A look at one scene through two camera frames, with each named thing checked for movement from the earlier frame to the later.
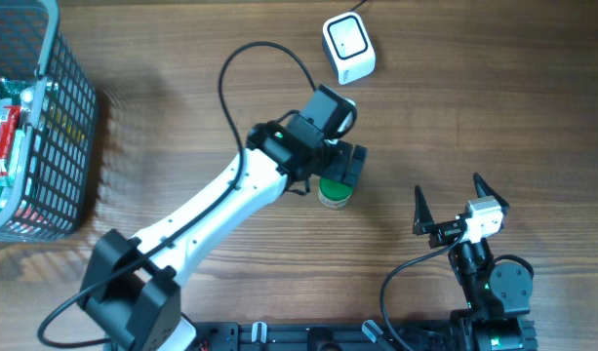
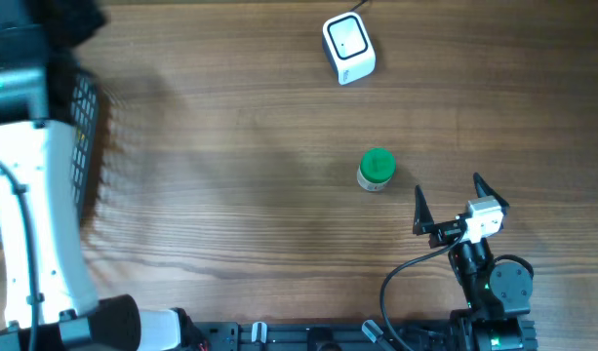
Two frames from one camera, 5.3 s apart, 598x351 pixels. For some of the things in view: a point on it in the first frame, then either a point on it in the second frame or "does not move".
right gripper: (443, 231) does not move
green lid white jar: (334, 194) -> (377, 169)
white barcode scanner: (348, 47) does not move
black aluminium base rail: (330, 335) does not move
